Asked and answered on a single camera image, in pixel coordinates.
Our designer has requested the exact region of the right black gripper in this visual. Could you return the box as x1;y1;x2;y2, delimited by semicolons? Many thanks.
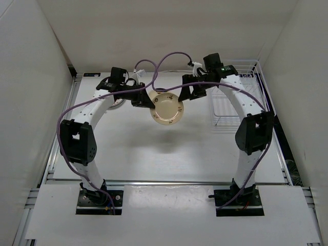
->
179;74;216;101

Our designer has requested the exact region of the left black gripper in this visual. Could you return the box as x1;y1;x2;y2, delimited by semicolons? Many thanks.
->
119;82;155;109

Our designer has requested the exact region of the beige plate back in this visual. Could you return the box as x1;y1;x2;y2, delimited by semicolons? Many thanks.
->
150;92;184;126

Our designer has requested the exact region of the beige plate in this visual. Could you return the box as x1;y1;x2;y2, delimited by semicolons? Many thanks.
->
150;92;184;126
149;90;164;103

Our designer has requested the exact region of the white plate orange sunburst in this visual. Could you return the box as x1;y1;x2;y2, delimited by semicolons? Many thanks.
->
108;99;126;110

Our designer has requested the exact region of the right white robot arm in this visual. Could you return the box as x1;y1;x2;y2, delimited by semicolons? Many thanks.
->
178;53;274;205

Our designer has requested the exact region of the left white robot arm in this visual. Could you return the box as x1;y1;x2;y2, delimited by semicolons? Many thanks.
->
59;67;155;205

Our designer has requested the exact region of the white front cover board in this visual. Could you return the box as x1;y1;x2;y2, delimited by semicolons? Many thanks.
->
26;184;320;245

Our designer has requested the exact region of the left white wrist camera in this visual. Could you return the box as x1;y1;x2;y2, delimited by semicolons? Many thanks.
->
132;69;146;83

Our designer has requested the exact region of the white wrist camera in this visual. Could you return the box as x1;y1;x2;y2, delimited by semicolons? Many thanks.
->
188;61;202;77
132;69;146;83

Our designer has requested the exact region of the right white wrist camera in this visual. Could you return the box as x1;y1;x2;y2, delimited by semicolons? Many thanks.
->
188;61;202;77

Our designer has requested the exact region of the white wire dish rack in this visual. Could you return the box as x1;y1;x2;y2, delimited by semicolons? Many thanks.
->
208;59;274;133

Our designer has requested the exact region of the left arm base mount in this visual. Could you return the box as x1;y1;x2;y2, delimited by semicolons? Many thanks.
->
75;190;124;216

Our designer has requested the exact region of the aluminium frame rail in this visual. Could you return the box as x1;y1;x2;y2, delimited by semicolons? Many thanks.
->
46;179;292;187

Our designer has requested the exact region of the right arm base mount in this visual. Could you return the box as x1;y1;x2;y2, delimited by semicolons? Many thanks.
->
208;189;264;217

